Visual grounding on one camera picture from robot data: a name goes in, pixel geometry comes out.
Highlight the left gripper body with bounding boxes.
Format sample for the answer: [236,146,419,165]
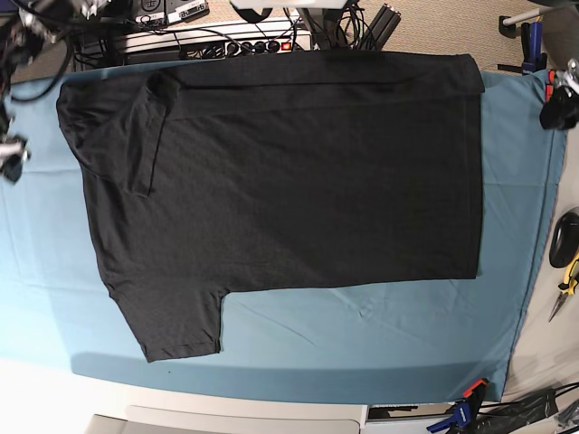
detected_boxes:
[554,58,579,96]

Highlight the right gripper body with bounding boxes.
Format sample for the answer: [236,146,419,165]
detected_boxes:
[0,134,31,165]

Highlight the black T-shirt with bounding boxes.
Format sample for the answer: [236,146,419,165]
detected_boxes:
[56,51,485,362]

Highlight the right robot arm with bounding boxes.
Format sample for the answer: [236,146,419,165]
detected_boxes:
[1,1,109,184]

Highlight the orange black clamp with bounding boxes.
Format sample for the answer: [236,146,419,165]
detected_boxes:
[545,70,557,103]

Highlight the blue black bar clamp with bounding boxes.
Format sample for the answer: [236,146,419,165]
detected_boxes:
[497,15,547,75]

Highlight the black computer mouse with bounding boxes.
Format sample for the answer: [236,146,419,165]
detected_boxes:
[548,212,578,269]

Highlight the grey foot pedal box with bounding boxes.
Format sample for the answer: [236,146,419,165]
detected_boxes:
[131,0,166,26]

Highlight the teal table cloth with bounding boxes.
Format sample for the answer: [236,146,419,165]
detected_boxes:
[1,71,566,404]

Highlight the white power strip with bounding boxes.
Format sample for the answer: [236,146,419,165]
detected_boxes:
[115,27,315,61]

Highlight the black plastic bag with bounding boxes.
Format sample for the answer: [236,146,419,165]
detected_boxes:
[467,389,558,434]

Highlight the orange blue spring clamp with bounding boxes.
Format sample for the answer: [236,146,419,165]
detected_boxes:
[426,378,489,433]

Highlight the yellow handled pliers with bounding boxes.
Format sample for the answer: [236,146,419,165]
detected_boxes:
[548,253,578,322]

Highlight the black aluminium extrusion frame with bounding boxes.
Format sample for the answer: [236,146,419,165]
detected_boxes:
[356,4,401,52]

